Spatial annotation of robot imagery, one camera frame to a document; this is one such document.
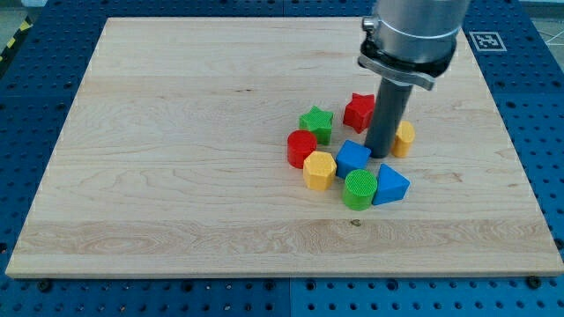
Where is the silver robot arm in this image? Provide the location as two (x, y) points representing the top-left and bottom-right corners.
(358, 0), (470, 91)

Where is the red cylinder block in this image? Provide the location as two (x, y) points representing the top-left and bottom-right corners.
(287, 129), (317, 169)

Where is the yellow hexagon block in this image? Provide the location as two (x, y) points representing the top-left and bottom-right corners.
(303, 151), (337, 191)

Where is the green star block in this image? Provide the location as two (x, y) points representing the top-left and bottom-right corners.
(299, 106), (334, 145)

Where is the blue cube block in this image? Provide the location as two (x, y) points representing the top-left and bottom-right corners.
(336, 140), (371, 179)

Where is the green cylinder block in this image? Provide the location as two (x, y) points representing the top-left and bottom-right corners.
(342, 169), (378, 210)

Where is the red star block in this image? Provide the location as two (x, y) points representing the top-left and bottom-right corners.
(343, 92), (375, 134)

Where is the light wooden board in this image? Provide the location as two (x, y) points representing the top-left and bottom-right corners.
(6, 18), (563, 279)

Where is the blue triangle block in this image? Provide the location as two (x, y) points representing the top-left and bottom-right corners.
(372, 164), (411, 205)

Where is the yellow rounded block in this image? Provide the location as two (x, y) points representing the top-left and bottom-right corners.
(391, 121), (416, 158)

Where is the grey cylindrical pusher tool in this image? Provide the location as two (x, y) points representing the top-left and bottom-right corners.
(365, 77), (412, 159)

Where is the white fiducial marker tag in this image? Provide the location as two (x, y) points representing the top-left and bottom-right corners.
(470, 31), (507, 52)

